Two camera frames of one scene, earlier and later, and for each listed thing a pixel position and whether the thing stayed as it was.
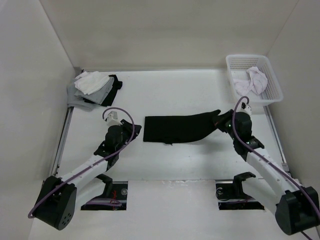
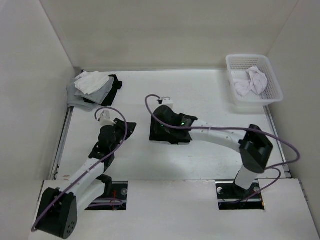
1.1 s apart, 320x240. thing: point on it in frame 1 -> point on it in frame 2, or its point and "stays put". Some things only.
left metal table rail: (67, 121) stays put
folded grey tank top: (75, 98) stays put
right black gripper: (229, 115) -> (159, 129)
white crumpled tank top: (256, 82) stays put
